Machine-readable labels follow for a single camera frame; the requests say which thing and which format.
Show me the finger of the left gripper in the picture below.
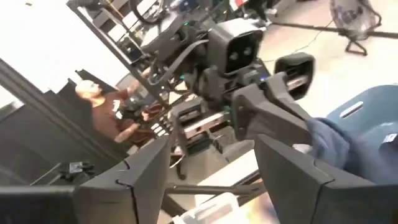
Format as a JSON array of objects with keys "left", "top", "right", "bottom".
[
  {"left": 233, "top": 83, "right": 312, "bottom": 146},
  {"left": 264, "top": 73, "right": 312, "bottom": 121}
]

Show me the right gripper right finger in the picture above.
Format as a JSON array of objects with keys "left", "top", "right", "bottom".
[{"left": 254, "top": 134, "right": 383, "bottom": 224}]

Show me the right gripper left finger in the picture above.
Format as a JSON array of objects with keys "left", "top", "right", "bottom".
[{"left": 76, "top": 136, "right": 171, "bottom": 224}]

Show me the navy dotted cloth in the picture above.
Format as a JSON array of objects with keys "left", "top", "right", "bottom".
[{"left": 306, "top": 117, "right": 398, "bottom": 185}]

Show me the clear plastic bin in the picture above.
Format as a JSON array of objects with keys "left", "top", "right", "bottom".
[{"left": 172, "top": 192, "right": 250, "bottom": 224}]

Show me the person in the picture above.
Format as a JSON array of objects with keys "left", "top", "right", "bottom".
[{"left": 74, "top": 67, "right": 167, "bottom": 144}]

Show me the teal plastic bin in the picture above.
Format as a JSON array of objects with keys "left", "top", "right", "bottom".
[{"left": 326, "top": 84, "right": 398, "bottom": 147}]

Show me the floor fan with stand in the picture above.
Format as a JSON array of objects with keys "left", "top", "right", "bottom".
[{"left": 329, "top": 0, "right": 383, "bottom": 57}]

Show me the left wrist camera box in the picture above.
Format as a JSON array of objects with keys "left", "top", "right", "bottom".
[{"left": 207, "top": 17, "right": 264, "bottom": 75}]

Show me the black cable clamp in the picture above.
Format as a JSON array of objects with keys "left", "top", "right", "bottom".
[{"left": 58, "top": 161, "right": 96, "bottom": 182}]

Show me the black frame post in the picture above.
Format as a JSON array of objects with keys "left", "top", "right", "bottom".
[{"left": 67, "top": 0, "right": 170, "bottom": 108}]

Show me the black aluminium frame beam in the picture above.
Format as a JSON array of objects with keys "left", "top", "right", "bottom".
[{"left": 0, "top": 58, "right": 134, "bottom": 175}]

